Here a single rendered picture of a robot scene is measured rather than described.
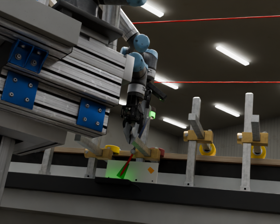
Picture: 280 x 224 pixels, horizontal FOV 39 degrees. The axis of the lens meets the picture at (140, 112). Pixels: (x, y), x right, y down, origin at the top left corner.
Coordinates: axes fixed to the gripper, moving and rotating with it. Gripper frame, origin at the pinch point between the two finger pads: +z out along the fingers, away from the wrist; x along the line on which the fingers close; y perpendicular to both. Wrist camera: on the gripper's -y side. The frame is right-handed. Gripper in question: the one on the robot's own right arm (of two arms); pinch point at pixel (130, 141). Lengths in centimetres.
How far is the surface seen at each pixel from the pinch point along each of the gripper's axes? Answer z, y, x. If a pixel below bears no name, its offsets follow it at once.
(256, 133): -11, -15, 50
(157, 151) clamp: -3.3, -26.1, 4.5
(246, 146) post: -8, -27, 46
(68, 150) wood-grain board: -6, -46, -53
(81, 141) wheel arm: 0.5, -1.1, -23.5
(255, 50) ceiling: -493, -808, 16
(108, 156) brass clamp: 0.7, -26.5, -20.0
